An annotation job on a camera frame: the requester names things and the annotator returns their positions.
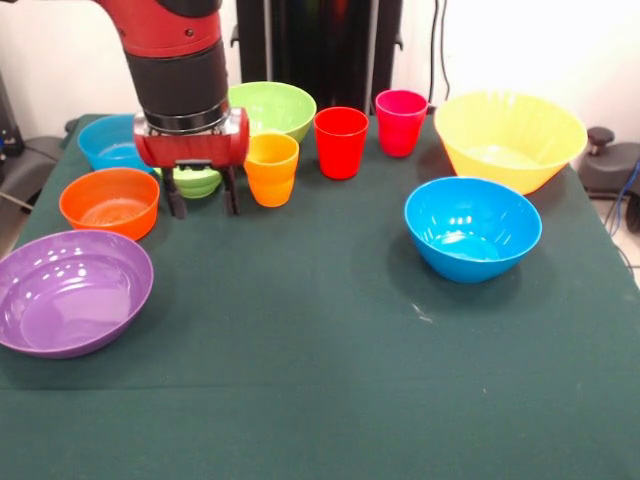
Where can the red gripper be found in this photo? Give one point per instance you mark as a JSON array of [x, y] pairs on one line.
[[195, 147]]

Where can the orange plastic bowl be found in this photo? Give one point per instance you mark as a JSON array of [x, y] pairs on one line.
[[110, 200]]

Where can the purple plastic bowl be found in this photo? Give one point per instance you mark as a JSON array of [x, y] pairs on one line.
[[75, 300]]

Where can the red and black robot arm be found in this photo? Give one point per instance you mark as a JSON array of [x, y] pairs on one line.
[[175, 65]]

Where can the small green ribbed bowl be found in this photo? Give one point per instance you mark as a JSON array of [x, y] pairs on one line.
[[200, 182]]

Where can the orange plastic cup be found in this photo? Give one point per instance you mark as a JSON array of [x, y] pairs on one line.
[[272, 180]]

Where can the small blue plastic bowl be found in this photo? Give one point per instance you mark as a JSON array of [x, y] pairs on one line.
[[105, 145]]

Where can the large green plastic bowl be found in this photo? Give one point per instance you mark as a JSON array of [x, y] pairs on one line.
[[280, 110]]

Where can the red plastic cup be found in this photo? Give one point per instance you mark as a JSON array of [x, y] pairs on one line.
[[340, 155]]

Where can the grey machine base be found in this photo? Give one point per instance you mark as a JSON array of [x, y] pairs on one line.
[[30, 165]]

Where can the dark green tablecloth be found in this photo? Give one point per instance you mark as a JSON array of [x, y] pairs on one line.
[[320, 350]]

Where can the pink plastic cup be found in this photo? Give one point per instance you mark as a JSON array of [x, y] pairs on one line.
[[397, 135]]

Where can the black equipment rack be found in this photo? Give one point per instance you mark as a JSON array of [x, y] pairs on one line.
[[7, 125]]

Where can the large blue plastic bowl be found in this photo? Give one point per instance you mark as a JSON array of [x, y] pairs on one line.
[[470, 225]]

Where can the yellow plastic bowl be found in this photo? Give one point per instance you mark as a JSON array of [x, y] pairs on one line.
[[510, 130]]

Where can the grey base with black knob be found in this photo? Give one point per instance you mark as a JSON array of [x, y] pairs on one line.
[[610, 165]]

